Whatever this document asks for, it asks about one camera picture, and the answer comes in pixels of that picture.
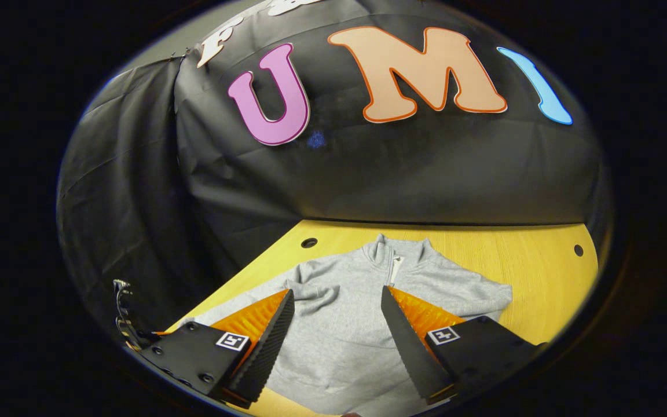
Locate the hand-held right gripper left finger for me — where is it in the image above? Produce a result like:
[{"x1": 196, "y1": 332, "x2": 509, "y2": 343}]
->
[{"x1": 139, "y1": 288, "x2": 297, "y2": 407}]

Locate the grey zip-neck sweatshirt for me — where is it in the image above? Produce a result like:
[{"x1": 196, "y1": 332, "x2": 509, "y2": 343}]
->
[{"x1": 185, "y1": 233, "x2": 514, "y2": 417}]

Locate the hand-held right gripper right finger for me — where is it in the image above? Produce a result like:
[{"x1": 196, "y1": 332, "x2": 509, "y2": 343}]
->
[{"x1": 380, "y1": 284, "x2": 546, "y2": 405}]

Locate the black backdrop cloth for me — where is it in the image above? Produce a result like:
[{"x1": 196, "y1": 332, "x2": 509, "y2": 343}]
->
[{"x1": 55, "y1": 0, "x2": 613, "y2": 351}]

